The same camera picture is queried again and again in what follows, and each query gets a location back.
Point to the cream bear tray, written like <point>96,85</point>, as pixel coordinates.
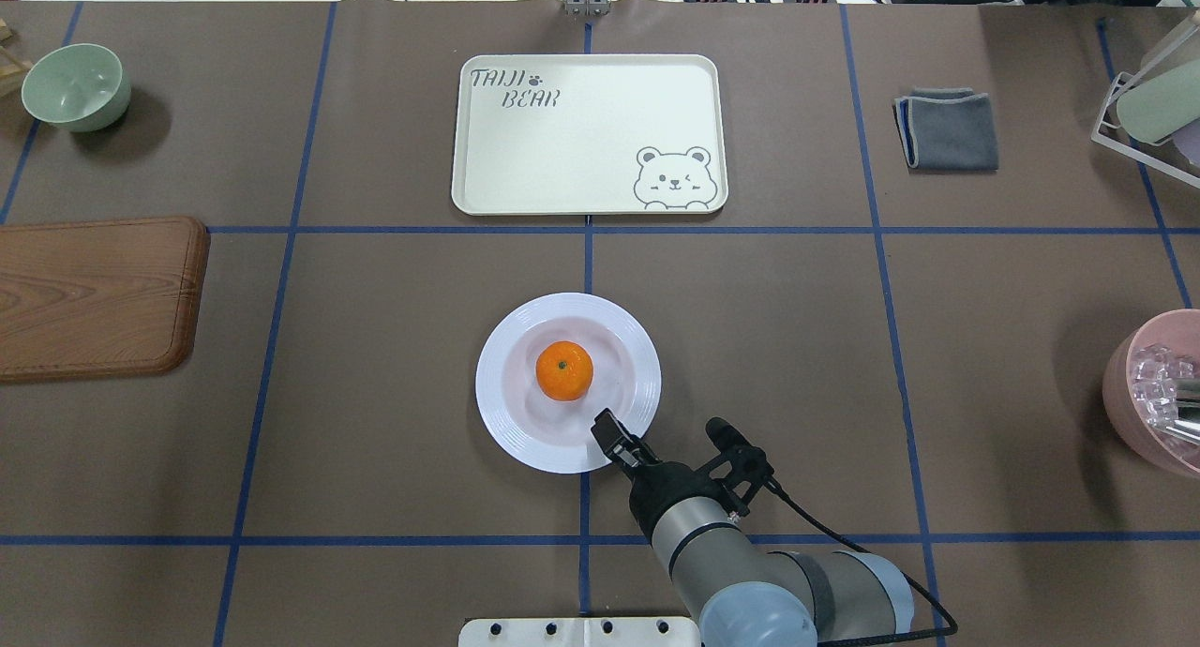
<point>589,134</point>

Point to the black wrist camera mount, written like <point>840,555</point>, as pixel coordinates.
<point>738,471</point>

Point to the white round plate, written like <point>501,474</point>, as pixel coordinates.
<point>555,435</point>

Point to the wooden cutting board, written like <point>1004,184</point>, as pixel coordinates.
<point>97,299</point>

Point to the metal tongs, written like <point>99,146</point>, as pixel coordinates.
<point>1172,406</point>

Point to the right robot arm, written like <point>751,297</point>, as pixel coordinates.
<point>737,594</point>

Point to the pale green cup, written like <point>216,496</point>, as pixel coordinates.
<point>1152,111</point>

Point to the pink bowl with ice cubes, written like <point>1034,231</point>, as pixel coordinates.
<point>1178,330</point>

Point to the orange fruit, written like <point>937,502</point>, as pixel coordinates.
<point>564,371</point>

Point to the green bowl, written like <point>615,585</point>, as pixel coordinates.
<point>79,88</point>

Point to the white mounting plate with bolts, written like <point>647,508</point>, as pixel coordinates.
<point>581,631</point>

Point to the white wire cup rack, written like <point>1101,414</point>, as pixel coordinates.
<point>1177,155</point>

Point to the folded grey cloth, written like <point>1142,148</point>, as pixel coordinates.
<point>947,130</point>

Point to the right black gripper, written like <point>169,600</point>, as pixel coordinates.
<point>667,490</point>

